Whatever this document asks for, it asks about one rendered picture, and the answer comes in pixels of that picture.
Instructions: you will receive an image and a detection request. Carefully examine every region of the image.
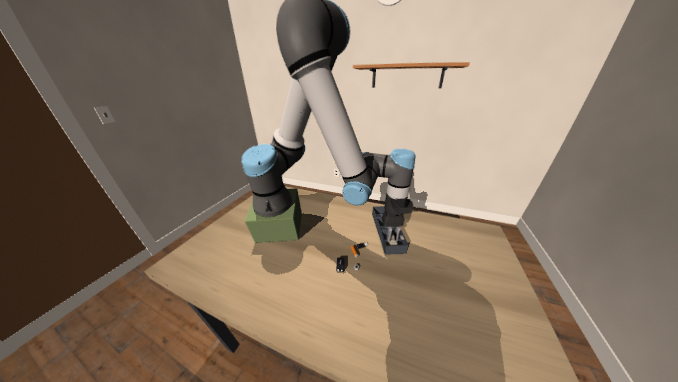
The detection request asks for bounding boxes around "black 9v battery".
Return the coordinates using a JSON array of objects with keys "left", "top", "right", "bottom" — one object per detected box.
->
[{"left": 336, "top": 257, "right": 345, "bottom": 272}]

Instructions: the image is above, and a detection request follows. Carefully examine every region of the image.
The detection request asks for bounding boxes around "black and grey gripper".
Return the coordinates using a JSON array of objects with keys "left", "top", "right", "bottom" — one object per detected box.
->
[{"left": 382, "top": 183, "right": 413, "bottom": 242}]

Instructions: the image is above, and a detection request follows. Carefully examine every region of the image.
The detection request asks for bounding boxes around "dark grey rack of three bins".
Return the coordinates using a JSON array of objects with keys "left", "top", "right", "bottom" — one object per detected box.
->
[{"left": 372, "top": 206, "right": 408, "bottom": 255}]

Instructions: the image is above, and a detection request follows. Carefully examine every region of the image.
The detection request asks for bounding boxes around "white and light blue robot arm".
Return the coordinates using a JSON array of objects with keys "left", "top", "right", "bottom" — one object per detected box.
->
[{"left": 242, "top": 0, "right": 416, "bottom": 217}]

